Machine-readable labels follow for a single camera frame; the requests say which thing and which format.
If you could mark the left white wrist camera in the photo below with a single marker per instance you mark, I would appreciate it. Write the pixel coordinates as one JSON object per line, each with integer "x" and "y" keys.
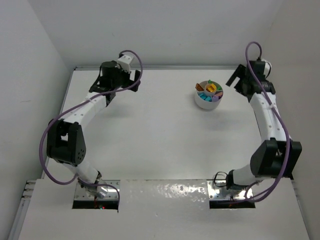
{"x": 124, "y": 63}

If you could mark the metal base plate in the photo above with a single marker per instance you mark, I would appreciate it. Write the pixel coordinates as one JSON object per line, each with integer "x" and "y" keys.
{"x": 106, "y": 192}
{"x": 217, "y": 191}

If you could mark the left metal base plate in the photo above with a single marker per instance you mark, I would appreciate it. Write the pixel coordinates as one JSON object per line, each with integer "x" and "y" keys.
{"x": 106, "y": 192}

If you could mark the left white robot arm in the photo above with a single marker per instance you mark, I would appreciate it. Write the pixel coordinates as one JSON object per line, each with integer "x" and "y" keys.
{"x": 65, "y": 141}

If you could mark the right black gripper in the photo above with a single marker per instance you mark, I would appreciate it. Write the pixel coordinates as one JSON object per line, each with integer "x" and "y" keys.
{"x": 241, "y": 81}

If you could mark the purple lego plate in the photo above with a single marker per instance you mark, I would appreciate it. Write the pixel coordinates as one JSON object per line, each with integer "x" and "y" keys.
{"x": 217, "y": 96}

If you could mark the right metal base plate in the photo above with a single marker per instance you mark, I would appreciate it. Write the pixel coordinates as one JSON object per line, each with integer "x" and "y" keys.
{"x": 217, "y": 191}

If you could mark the yellow long lego brick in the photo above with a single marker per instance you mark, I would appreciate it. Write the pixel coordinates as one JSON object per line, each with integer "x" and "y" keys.
{"x": 210, "y": 87}

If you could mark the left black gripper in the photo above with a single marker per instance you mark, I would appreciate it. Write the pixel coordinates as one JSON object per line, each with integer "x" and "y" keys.
{"x": 130, "y": 81}

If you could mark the brown lego tile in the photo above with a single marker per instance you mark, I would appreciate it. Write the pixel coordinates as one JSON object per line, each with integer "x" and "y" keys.
{"x": 199, "y": 88}

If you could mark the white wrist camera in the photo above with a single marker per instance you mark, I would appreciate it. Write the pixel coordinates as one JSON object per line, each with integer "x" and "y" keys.
{"x": 124, "y": 63}
{"x": 267, "y": 67}

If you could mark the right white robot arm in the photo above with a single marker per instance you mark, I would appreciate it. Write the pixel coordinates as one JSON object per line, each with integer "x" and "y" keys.
{"x": 275, "y": 149}

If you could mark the white round divided container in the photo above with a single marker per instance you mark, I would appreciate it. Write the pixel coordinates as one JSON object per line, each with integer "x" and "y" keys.
{"x": 208, "y": 95}

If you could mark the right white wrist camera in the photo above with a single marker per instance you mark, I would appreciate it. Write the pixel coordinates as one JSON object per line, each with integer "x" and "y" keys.
{"x": 267, "y": 67}

